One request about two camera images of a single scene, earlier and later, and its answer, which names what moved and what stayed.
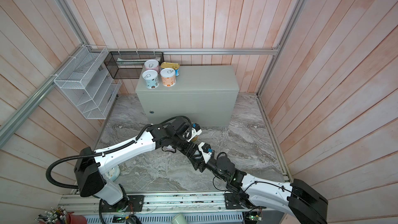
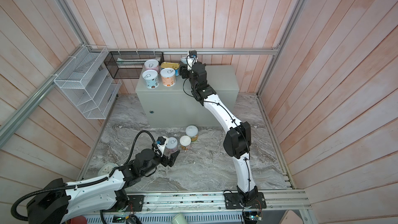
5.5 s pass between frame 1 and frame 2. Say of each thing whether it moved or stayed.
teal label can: stayed
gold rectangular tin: stayed
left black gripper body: moved
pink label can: stayed
